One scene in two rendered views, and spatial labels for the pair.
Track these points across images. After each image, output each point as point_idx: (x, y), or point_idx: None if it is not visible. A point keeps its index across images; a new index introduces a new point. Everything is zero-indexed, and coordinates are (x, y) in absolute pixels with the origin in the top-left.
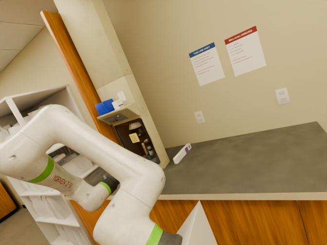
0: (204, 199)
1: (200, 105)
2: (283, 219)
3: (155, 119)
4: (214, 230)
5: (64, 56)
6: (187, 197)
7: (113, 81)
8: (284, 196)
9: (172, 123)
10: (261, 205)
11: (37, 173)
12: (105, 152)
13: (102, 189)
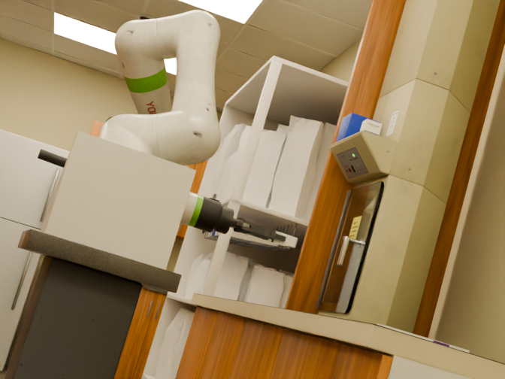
0: (276, 322)
1: None
2: None
3: (479, 270)
4: None
5: (373, 7)
6: (269, 313)
7: (400, 87)
8: (324, 324)
9: (496, 296)
10: (312, 362)
11: (135, 73)
12: (188, 76)
13: (190, 198)
